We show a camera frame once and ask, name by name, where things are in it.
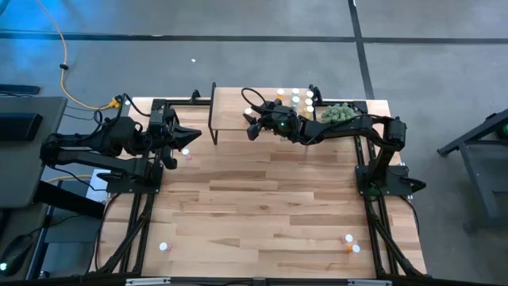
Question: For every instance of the black flat bar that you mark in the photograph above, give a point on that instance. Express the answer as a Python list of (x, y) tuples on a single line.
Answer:
[(20, 90)]

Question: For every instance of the black frame clamp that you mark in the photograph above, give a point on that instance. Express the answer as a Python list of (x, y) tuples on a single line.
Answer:
[(318, 95), (195, 96)]

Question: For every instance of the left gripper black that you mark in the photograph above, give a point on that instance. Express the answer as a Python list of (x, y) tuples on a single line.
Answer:
[(162, 137)]

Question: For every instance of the dark grey side desk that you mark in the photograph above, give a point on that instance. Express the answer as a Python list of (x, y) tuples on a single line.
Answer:
[(24, 222)]

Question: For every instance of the black desk support beam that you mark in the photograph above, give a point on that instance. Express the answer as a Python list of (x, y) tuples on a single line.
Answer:
[(67, 199)]

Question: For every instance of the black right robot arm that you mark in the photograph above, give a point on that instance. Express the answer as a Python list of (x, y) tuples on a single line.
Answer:
[(341, 128)]

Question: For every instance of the pink medicine bottle white cap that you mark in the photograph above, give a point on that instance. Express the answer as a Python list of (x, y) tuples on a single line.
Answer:
[(185, 151), (163, 246), (348, 238)]

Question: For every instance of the grey metal cart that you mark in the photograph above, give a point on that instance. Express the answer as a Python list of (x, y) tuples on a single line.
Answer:
[(478, 186)]

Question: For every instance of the teal medicine bottle white cap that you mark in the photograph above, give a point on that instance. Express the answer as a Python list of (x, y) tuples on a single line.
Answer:
[(295, 99), (295, 91)]

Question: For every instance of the yellow medicine bottle white cap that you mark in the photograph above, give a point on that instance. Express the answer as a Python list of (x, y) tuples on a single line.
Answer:
[(309, 101), (309, 109)]

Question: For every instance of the silver metal bracket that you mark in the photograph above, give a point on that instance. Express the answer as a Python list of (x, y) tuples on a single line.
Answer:
[(147, 281), (369, 283)]

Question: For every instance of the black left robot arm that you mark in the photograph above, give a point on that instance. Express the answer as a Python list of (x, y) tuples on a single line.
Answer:
[(79, 157)]

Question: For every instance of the clear cup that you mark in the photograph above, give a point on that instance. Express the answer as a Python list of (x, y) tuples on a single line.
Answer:
[(309, 93)]

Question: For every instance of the black computer mouse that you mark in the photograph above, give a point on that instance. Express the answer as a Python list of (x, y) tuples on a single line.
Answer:
[(16, 254)]

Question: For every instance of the grey desk top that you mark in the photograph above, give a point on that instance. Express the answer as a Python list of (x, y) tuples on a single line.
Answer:
[(24, 175)]

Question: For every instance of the white paper sheet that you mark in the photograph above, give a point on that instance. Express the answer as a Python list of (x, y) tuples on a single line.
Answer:
[(95, 194)]

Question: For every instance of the wooden shelf black metal legs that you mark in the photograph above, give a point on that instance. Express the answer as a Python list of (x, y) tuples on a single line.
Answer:
[(230, 107)]

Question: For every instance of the green artificial potted plant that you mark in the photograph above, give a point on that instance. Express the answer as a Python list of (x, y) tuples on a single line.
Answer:
[(339, 113)]

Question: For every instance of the black rectangular device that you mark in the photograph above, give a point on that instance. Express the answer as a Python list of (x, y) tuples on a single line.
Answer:
[(20, 127)]

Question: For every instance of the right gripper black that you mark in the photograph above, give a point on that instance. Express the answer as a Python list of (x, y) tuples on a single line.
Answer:
[(278, 123)]

